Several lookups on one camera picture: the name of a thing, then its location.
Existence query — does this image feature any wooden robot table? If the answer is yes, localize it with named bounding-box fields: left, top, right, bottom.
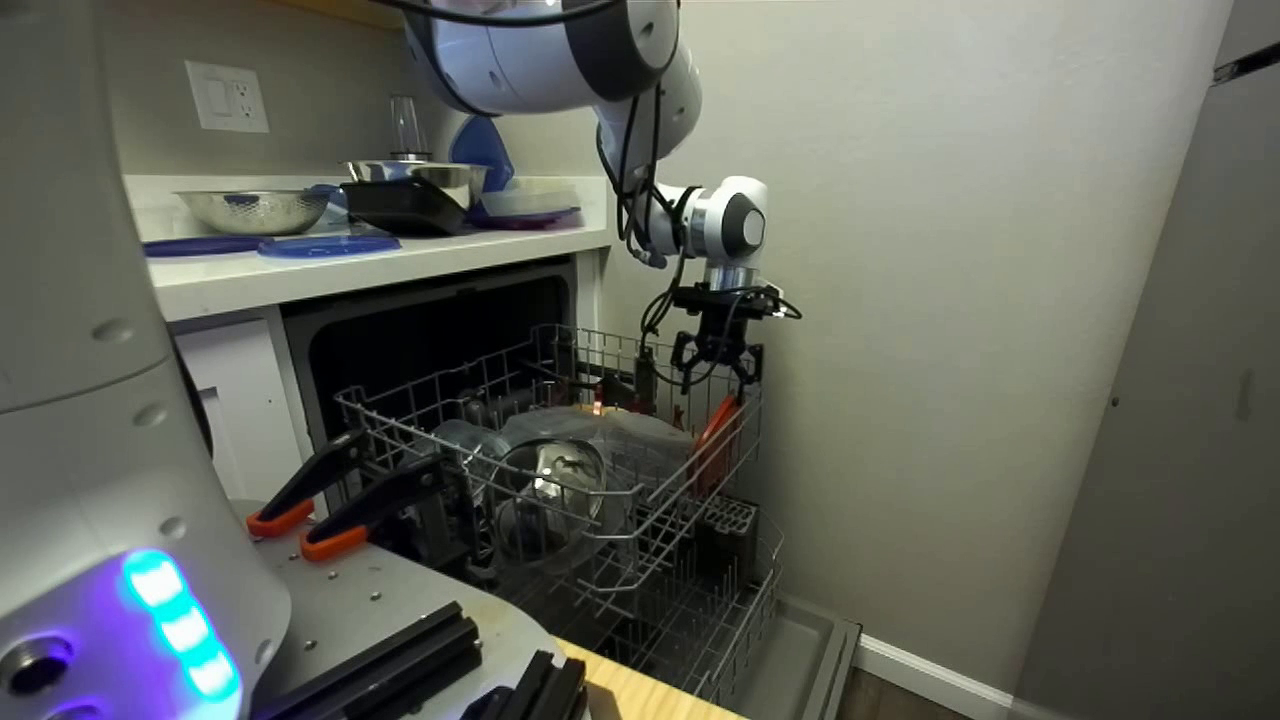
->
left=553, top=635, right=753, bottom=720

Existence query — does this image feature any light blue square lid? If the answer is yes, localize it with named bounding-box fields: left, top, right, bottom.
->
left=257, top=226, right=405, bottom=261

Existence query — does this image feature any white baseboard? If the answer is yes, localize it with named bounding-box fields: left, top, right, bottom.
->
left=853, top=632, right=1023, bottom=720

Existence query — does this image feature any grey metal mounting plate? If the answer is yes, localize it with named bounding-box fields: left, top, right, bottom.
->
left=231, top=495, right=566, bottom=720

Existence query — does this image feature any built-in dishwasher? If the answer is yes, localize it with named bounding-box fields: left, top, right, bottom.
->
left=278, top=253, right=617, bottom=536

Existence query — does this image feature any wire upper dishwasher rack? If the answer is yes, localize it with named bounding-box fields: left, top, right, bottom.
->
left=331, top=319, right=774, bottom=604

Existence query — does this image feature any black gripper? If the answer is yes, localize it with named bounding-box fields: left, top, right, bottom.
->
left=668, top=282, right=782, bottom=395

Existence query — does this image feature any wire lower dishwasher rack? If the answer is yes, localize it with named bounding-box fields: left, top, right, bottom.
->
left=503, top=490, right=783, bottom=710

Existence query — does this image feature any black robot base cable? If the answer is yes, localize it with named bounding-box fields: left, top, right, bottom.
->
left=375, top=0, right=633, bottom=31

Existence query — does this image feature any upper wall cabinet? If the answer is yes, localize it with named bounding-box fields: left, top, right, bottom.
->
left=283, top=0, right=417, bottom=31

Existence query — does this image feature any black cutlery basket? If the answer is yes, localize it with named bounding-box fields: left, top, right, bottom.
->
left=698, top=490, right=764, bottom=592

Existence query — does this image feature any white base cabinet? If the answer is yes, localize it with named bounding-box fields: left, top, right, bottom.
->
left=164, top=313, right=315, bottom=503

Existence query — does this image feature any black utensil in rack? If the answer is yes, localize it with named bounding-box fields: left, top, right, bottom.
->
left=633, top=340, right=660, bottom=417

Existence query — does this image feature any large steel mixing bowl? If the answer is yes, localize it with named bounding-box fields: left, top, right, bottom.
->
left=175, top=184, right=331, bottom=238

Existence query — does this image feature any white wall outlet plate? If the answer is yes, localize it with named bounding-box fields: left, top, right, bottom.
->
left=182, top=56, right=274, bottom=134

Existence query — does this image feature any shiny steel bowl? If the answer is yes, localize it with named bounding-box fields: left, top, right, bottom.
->
left=350, top=154, right=494, bottom=194

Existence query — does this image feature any black plastic tray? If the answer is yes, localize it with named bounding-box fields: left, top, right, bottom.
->
left=338, top=176, right=474, bottom=238

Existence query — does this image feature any small steel bowl in rack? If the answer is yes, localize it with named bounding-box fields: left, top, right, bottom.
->
left=498, top=437, right=617, bottom=536

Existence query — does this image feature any clear plastic container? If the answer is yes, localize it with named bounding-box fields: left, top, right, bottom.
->
left=499, top=400, right=699, bottom=490
left=428, top=417, right=517, bottom=472

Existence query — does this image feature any clear container with purple lid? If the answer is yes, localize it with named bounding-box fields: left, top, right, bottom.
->
left=474, top=179, right=589, bottom=231

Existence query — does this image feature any open dishwasher door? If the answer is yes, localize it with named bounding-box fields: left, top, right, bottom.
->
left=691, top=592, right=863, bottom=720

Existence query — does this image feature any wire dishwasher rack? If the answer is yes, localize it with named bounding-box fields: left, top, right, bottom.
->
left=503, top=490, right=783, bottom=710
left=331, top=319, right=774, bottom=604

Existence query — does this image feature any large blue rounded lid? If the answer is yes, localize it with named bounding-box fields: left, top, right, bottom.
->
left=448, top=113, right=520, bottom=194

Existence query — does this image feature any clear blender jar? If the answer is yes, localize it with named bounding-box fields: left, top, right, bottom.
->
left=386, top=96, right=428, bottom=164

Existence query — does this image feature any black clamp with orange tips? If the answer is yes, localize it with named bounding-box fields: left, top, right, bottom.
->
left=297, top=454, right=464, bottom=568
left=243, top=430, right=372, bottom=542

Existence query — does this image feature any dark blue round lid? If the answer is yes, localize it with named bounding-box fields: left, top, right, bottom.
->
left=145, top=231, right=274, bottom=261

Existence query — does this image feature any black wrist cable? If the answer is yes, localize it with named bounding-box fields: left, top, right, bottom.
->
left=592, top=76, right=808, bottom=391

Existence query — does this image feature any black aluminium rail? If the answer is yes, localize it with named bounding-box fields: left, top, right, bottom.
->
left=458, top=646, right=592, bottom=720
left=253, top=595, right=487, bottom=720

